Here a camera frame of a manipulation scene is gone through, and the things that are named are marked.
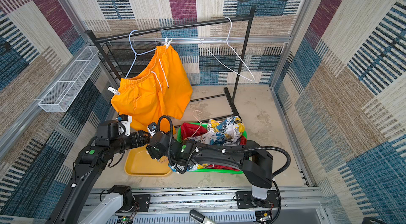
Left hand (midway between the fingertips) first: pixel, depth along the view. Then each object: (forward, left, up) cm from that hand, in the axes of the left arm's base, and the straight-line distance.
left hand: (144, 135), depth 75 cm
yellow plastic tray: (-5, +8, -20) cm, 22 cm away
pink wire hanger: (+12, -26, -8) cm, 30 cm away
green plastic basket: (-12, -30, -12) cm, 35 cm away
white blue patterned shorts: (+6, -41, -7) cm, 42 cm away
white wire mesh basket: (+12, +35, +15) cm, 40 cm away
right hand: (-2, -7, -3) cm, 8 cm away
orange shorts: (+23, -6, +7) cm, 25 cm away
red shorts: (+7, -21, -8) cm, 24 cm away
